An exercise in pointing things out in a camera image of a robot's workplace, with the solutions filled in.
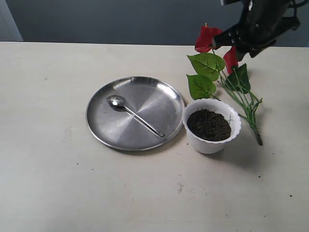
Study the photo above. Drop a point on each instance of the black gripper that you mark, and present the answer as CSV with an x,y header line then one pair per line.
x,y
260,24

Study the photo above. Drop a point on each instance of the red artificial anthurium flower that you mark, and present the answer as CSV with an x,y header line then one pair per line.
x,y
211,68

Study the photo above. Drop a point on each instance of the stainless steel spoon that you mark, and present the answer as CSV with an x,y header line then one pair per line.
x,y
119,102

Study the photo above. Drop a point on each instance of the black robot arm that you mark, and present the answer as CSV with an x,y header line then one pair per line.
x,y
260,24

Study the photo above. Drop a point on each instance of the white plastic flower pot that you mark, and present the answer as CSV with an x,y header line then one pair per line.
x,y
230,115

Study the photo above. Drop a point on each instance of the dark soil in pot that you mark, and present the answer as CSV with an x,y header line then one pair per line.
x,y
209,125

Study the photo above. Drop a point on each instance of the round stainless steel plate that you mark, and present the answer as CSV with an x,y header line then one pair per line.
x,y
155,101

